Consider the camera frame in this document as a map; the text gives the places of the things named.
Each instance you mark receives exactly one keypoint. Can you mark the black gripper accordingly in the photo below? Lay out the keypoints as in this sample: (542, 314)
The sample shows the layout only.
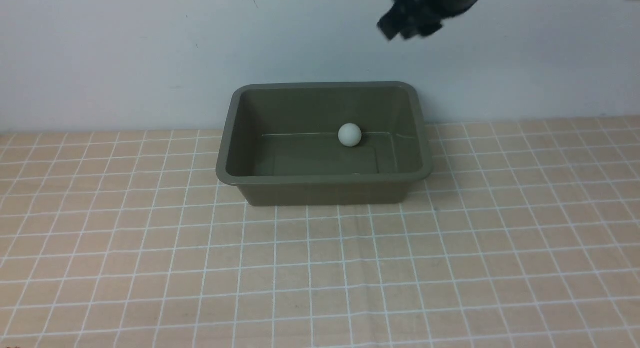
(410, 18)

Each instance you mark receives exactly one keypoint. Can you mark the white table-tennis ball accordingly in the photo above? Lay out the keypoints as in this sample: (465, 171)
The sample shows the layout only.
(350, 134)

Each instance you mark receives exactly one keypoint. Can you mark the olive green plastic bin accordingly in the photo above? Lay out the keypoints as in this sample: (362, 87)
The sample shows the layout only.
(280, 143)

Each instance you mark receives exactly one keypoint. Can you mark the beige checkered tablecloth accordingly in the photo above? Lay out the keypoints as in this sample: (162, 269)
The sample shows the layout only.
(525, 236)

